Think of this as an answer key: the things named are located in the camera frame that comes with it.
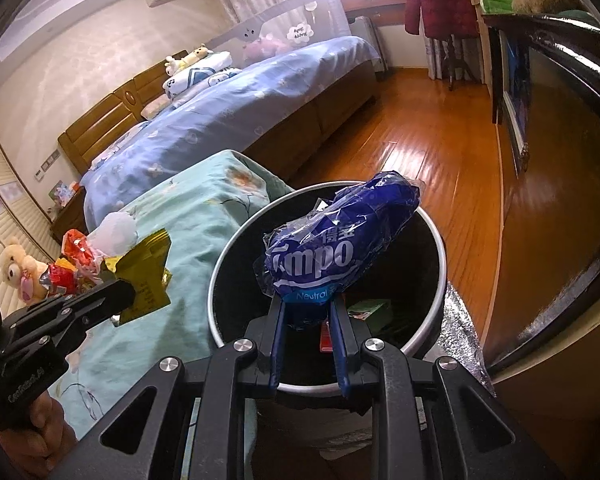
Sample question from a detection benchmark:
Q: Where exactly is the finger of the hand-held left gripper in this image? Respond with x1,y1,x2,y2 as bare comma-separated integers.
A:
55,279,136,314
2,306,132,357

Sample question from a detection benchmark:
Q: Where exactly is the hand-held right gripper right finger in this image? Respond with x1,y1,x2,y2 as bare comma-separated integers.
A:
330,300,566,480

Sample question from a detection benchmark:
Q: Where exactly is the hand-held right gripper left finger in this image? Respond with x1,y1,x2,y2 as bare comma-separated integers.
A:
40,300,287,480

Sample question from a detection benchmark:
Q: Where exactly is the gold snack wrapper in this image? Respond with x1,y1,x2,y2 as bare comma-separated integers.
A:
100,229,173,328

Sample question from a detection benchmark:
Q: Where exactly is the white foam fruit net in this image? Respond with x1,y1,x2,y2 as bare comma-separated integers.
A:
87,211,140,256

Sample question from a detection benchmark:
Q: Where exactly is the blue plastic tissue wrapper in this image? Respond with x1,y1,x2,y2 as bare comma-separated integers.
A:
254,171,423,332

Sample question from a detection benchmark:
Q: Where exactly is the white round waste bin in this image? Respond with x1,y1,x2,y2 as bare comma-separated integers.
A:
207,180,449,480

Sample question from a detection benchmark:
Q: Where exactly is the person's left hand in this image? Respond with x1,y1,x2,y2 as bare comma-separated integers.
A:
0,391,79,480

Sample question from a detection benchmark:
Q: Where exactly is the red flat packet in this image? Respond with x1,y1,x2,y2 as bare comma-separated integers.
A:
319,321,337,356

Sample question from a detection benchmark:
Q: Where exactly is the red snack wrapper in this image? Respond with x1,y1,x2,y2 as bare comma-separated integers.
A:
40,259,88,298

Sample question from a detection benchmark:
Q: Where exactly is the green cardboard box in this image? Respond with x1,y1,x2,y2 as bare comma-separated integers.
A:
349,299,395,333

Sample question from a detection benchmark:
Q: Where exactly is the orange snack wrapper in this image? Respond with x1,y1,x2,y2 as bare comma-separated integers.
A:
60,228,98,263

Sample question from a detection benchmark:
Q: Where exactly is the beige teddy bear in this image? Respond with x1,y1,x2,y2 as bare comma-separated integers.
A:
0,236,48,306

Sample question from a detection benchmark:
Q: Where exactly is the wooden nightstand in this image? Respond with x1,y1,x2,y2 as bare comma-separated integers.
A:
49,186,88,243

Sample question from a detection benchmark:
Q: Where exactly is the cream louvred wardrobe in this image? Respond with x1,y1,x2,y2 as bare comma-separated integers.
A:
0,102,63,311

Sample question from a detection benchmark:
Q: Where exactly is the white printed pillow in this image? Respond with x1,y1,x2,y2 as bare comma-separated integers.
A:
92,122,151,171

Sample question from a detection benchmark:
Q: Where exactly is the wooden bed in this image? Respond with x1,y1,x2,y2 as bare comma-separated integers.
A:
57,50,383,183

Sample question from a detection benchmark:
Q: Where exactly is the pink pillow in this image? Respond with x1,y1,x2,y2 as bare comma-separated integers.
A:
141,95,173,121

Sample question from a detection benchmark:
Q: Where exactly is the bed with blue blanket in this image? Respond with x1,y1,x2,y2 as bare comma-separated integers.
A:
79,36,383,228

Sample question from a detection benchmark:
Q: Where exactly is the white blue patterned pillow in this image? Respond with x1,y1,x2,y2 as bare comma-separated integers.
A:
162,51,243,101

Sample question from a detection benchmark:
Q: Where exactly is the yellow plush toy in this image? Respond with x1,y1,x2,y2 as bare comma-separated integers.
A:
164,46,212,73

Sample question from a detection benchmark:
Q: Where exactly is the brown wooden cabinet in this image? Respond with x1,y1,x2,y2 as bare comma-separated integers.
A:
480,10,600,480

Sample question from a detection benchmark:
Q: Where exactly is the pink plush toy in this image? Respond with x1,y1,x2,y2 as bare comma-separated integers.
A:
242,32,293,63

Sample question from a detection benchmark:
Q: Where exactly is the flat screen television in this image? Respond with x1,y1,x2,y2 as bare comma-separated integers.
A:
491,27,533,176

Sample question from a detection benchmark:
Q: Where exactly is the wooden coat stand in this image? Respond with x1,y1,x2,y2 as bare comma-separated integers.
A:
437,35,478,92

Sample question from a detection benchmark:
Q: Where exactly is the white radiator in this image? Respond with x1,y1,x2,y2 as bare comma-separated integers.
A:
352,16,386,73

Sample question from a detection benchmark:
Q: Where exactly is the wooden window desk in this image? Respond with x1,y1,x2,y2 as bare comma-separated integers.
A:
340,0,408,23

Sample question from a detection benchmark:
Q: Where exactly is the colourful picture frame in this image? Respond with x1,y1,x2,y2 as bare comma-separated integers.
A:
47,180,83,206

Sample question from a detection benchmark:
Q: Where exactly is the wall switch panel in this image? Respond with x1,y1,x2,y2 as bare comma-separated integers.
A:
34,149,61,181

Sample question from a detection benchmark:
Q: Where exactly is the grey mesh bed rail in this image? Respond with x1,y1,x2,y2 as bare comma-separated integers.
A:
202,0,353,68

